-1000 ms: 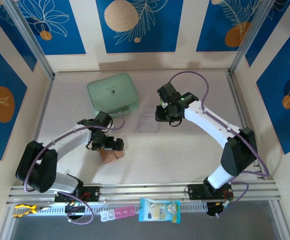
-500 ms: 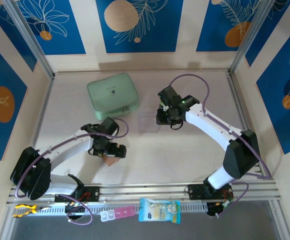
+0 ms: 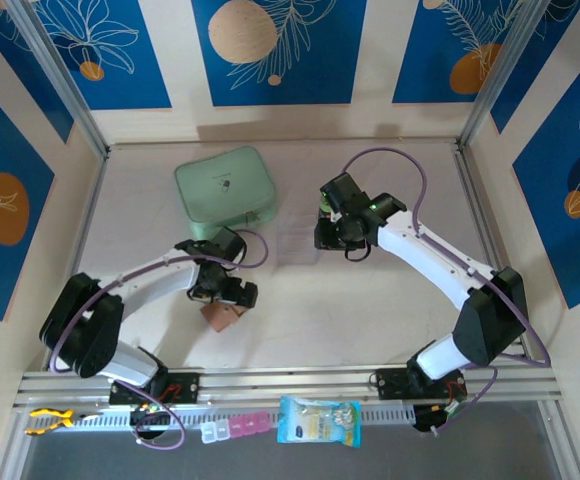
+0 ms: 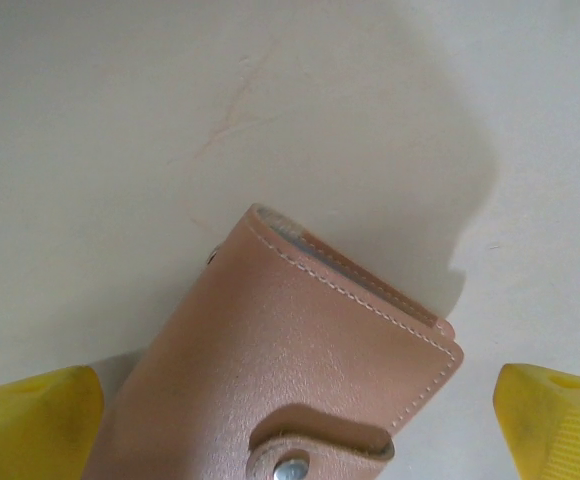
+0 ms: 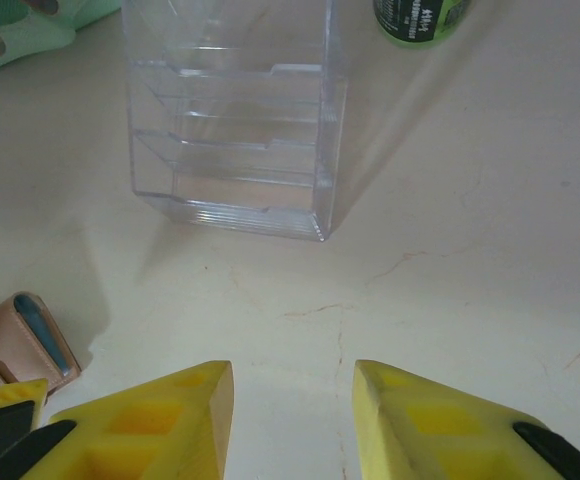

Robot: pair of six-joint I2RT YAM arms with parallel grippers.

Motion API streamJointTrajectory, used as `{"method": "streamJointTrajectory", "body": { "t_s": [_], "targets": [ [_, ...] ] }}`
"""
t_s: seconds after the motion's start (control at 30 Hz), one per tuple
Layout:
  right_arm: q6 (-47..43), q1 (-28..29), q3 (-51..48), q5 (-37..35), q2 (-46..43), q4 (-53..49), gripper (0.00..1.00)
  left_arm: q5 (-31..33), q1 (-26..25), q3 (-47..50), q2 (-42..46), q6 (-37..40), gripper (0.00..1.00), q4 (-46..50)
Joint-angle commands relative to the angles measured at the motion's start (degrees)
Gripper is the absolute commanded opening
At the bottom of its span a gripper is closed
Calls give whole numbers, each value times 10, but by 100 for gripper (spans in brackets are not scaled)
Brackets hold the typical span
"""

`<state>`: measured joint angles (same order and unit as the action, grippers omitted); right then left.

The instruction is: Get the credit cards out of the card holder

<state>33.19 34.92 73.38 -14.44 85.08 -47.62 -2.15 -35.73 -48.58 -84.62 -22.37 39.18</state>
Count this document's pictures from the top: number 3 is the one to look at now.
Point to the tan leather card holder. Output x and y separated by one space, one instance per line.
220 320

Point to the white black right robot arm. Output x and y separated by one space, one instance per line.
420 250

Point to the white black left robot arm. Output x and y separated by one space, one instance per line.
160 282

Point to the green black cylindrical battery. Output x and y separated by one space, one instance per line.
323 204

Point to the mint green zip pouch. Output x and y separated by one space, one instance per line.
220 190

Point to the pink white pill organizer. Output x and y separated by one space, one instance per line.
235 427

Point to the blue snack packet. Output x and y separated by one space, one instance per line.
320 420

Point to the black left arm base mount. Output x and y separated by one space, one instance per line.
185 387

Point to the aluminium mounting rail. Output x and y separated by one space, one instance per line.
290 382

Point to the aluminium table edge rail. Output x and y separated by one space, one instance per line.
476 200
89 215

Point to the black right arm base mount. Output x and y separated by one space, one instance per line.
395 385

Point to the aluminium frame post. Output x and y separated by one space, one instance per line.
60 75
503 75

